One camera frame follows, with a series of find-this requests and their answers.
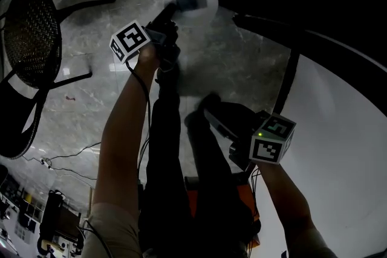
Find black wicker chair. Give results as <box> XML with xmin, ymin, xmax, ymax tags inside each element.
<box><xmin>0</xmin><ymin>0</ymin><xmax>117</xmax><ymax>160</ymax></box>

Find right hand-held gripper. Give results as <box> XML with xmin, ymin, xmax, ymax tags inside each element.
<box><xmin>204</xmin><ymin>102</ymin><xmax>297</xmax><ymax>172</ymax></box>

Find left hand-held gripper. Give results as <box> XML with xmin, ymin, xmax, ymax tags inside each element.
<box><xmin>109</xmin><ymin>2</ymin><xmax>181</xmax><ymax>72</ymax></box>

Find person's left forearm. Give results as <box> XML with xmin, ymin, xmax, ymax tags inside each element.
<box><xmin>92</xmin><ymin>47</ymin><xmax>161</xmax><ymax>215</ymax></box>

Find white round plate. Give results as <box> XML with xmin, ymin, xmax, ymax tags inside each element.
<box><xmin>162</xmin><ymin>0</ymin><xmax>220</xmax><ymax>29</ymax></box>

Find person's right forearm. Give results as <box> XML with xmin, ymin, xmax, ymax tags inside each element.
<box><xmin>256</xmin><ymin>161</ymin><xmax>316</xmax><ymax>239</ymax></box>

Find black floor cable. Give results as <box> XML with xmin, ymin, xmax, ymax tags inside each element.
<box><xmin>50</xmin><ymin>141</ymin><xmax>102</xmax><ymax>161</ymax></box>

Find person's right black shoe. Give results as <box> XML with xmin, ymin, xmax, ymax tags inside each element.
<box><xmin>184</xmin><ymin>93</ymin><xmax>222</xmax><ymax>128</ymax></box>

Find person's beige shirt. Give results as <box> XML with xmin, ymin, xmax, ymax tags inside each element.
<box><xmin>81</xmin><ymin>202</ymin><xmax>336</xmax><ymax>258</ymax></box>

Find orange bag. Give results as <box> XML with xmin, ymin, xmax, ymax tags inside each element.
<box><xmin>184</xmin><ymin>176</ymin><xmax>262</xmax><ymax>249</ymax></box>

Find person's black trousers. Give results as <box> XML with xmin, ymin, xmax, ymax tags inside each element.
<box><xmin>137</xmin><ymin>69</ymin><xmax>261</xmax><ymax>258</ymax></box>

